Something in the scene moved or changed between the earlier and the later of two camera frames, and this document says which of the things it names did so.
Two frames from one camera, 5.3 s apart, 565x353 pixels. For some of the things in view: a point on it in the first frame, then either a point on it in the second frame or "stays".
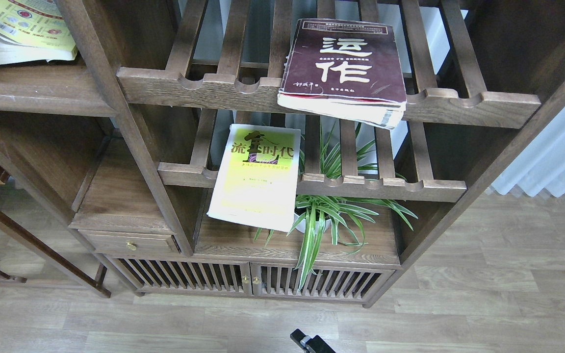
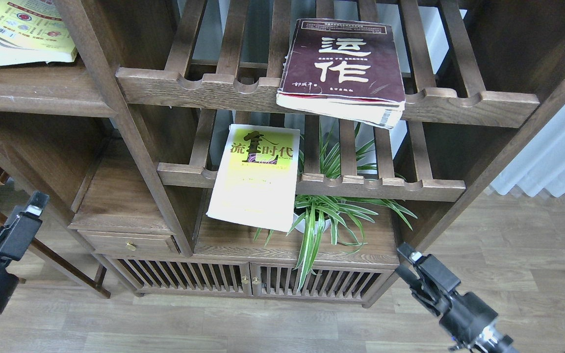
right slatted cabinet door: [356, 285] stays
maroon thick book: [346, 69] stays
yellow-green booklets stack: [22, 31] stays
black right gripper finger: [315, 345] → [429, 280]
